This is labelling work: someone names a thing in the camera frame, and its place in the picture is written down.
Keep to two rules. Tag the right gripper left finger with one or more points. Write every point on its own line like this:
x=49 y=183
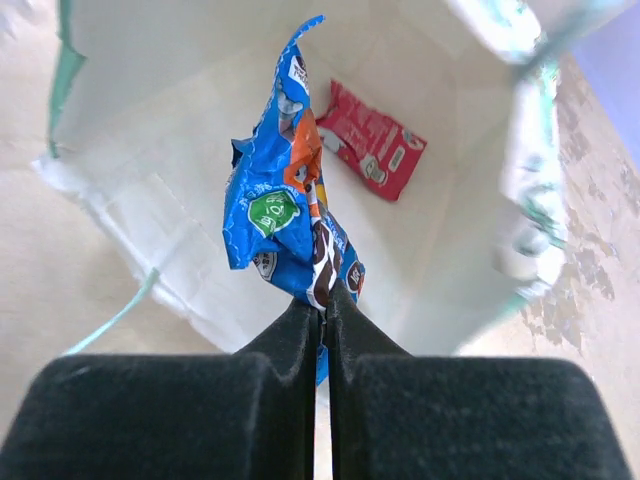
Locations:
x=249 y=415

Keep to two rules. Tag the blue M&M's candy bag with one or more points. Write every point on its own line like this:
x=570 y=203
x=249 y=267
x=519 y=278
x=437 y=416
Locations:
x=276 y=213

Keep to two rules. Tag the green floral paper bag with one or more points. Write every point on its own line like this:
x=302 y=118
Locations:
x=148 y=95

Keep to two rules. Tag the pink red candy bag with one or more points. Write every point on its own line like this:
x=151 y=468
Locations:
x=382 y=151

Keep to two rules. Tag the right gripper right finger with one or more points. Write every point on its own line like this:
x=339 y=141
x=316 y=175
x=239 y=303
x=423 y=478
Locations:
x=399 y=416

